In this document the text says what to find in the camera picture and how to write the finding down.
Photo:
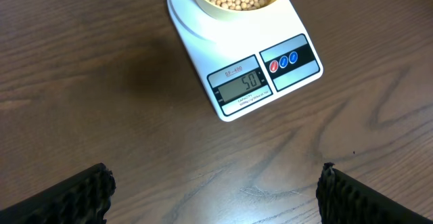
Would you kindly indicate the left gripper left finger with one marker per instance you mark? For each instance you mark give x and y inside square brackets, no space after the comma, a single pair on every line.
[83,198]

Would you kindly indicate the white digital kitchen scale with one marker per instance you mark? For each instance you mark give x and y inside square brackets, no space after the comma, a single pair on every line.
[247,63]

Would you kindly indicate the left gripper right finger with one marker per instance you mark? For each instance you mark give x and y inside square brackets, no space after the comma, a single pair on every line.
[344,200]

